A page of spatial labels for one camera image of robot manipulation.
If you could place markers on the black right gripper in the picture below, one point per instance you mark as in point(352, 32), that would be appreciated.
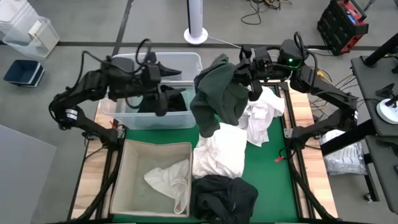
point(264, 65)

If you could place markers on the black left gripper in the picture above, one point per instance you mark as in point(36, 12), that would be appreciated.
point(152, 77)

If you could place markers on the small black garment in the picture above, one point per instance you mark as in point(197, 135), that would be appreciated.
point(177, 104)

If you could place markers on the dark green garment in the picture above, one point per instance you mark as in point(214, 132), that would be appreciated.
point(217, 93)

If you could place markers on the white shirt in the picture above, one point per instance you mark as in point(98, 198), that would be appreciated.
point(261, 118)

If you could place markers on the white lace garment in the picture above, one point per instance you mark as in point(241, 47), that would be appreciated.
point(222, 152)

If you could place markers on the beige fabric bin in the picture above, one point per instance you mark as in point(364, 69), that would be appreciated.
point(136, 174)

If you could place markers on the small white labelled garment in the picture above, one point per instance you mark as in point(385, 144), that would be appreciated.
point(168, 182)

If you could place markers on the large black garment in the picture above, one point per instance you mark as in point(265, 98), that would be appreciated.
point(224, 199)

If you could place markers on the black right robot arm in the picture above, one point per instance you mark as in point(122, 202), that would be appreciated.
point(326, 93)

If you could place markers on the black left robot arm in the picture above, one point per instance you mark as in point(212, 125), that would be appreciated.
point(90, 87)

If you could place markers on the clear plastic storage bin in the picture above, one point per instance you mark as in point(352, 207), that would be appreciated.
point(174, 121)

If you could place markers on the white tower fan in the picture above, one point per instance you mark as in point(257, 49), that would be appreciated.
point(195, 15)

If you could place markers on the white power strip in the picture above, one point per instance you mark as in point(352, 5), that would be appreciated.
point(317, 49)

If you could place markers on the red and black toolbox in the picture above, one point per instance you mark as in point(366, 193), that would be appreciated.
point(339, 28)

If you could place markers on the green table mat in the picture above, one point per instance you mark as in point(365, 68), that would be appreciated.
point(267, 186)

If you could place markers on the white cardboard box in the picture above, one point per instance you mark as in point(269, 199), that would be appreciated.
point(46, 35)

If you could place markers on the black side table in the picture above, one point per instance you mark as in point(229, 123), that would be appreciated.
point(373, 77)

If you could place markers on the clear plastic bag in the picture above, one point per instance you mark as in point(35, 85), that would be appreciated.
point(345, 158)

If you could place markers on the black diagonal pole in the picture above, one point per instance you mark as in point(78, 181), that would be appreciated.
point(384, 48)

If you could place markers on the small black angular device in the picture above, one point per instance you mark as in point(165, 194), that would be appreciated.
point(385, 91)

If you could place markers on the dark blue bin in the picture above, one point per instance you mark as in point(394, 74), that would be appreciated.
point(23, 72)

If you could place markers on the white round device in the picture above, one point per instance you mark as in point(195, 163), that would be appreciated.
point(388, 113)

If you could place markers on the clear storage container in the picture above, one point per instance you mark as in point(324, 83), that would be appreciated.
point(18, 43)

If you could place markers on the stack of clear containers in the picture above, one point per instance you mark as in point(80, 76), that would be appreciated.
point(12, 12)

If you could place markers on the silver metal bracket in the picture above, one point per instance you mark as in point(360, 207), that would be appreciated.
point(287, 132)

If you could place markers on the black aluminium table frame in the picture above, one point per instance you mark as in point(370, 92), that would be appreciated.
point(295, 180)

